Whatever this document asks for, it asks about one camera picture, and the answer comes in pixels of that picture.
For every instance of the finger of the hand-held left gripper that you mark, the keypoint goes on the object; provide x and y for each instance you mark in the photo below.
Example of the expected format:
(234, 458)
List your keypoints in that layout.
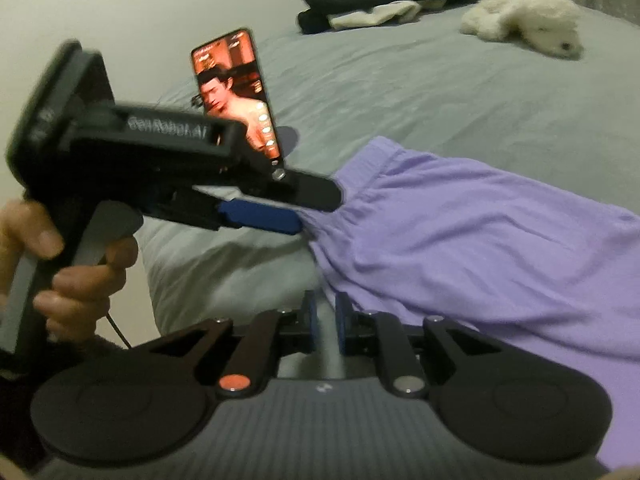
(260, 217)
(310, 192)

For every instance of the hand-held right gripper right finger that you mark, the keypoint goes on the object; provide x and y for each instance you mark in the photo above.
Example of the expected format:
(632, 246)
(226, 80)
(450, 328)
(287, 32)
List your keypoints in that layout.
(343, 325)

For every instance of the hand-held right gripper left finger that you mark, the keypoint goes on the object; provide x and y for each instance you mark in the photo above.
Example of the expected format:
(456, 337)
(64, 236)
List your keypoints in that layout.
(312, 325)

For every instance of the purple pants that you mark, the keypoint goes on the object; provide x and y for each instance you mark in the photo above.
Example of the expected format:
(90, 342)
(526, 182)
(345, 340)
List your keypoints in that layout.
(475, 250)

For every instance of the person's left hand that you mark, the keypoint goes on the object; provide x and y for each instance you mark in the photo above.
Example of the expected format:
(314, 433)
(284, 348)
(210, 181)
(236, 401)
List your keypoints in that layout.
(75, 300)

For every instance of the smartphone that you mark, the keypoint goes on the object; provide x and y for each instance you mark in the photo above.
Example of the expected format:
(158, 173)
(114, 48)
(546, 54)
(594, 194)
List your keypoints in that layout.
(235, 80)

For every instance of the cream cloth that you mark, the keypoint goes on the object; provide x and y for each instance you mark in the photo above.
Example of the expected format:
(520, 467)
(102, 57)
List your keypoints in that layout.
(375, 15)

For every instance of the white plush dog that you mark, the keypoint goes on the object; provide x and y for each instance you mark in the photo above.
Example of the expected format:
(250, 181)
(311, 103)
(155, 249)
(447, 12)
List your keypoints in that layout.
(525, 17)

